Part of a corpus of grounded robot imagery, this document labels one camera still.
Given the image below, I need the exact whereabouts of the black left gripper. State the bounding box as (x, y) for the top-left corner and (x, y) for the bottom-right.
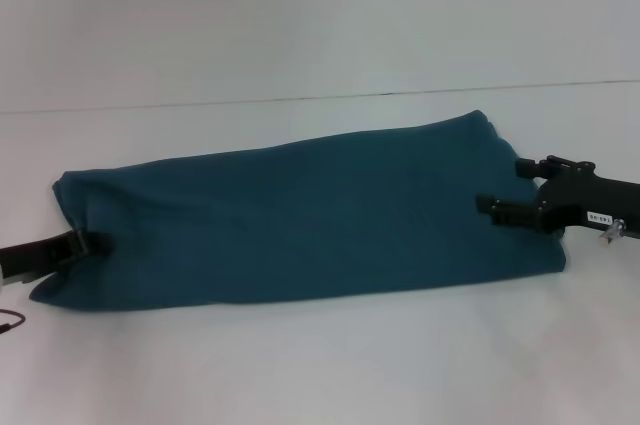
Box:
(0, 228), (116, 286)

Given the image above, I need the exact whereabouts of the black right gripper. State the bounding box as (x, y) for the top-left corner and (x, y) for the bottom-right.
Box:
(474, 154), (640, 239)

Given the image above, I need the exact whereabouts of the teal t-shirt with FREE print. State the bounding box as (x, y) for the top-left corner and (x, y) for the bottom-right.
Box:
(28, 108), (569, 313)

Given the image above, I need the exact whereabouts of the left arm connector cable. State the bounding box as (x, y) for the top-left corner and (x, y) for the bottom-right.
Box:
(0, 308), (29, 335)

